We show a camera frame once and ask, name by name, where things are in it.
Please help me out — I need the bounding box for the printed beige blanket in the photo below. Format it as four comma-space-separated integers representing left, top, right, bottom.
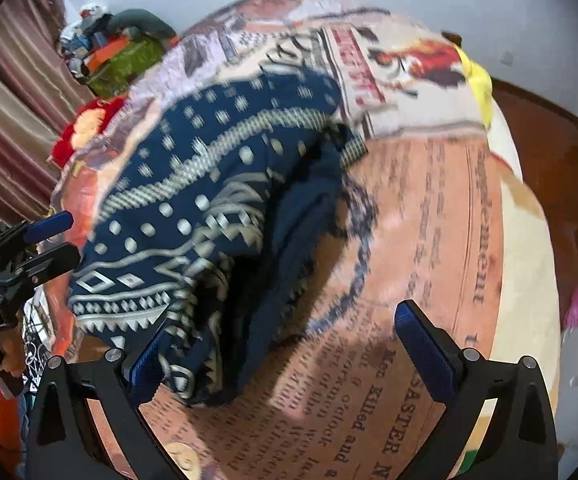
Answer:
44, 0, 572, 480

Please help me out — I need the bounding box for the pink slipper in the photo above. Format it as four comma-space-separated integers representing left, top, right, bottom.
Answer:
563, 284, 578, 332

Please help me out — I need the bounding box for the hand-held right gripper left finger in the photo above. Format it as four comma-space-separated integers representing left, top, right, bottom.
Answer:
25, 327, 182, 480

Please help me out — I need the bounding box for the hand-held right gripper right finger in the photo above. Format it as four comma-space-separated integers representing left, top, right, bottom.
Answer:
393, 299, 561, 480

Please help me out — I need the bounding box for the orange box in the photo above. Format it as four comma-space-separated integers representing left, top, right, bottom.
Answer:
86, 40, 132, 73

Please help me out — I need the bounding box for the grey cloth bundle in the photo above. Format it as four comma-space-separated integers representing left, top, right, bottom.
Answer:
111, 8, 179, 43

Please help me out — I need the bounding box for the navy patterned sweater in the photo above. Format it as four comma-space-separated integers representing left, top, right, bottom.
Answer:
66, 65, 370, 408

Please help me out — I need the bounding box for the striped curtain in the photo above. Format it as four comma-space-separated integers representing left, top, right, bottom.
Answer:
0, 0, 100, 241

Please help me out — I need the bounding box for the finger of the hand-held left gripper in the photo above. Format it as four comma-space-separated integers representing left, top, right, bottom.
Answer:
6, 211, 76, 248
13, 244, 82, 288

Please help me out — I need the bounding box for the red cloth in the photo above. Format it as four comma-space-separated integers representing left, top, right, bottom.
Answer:
50, 96, 127, 168

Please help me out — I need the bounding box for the yellow cloth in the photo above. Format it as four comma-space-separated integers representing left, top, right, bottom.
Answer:
276, 0, 496, 128

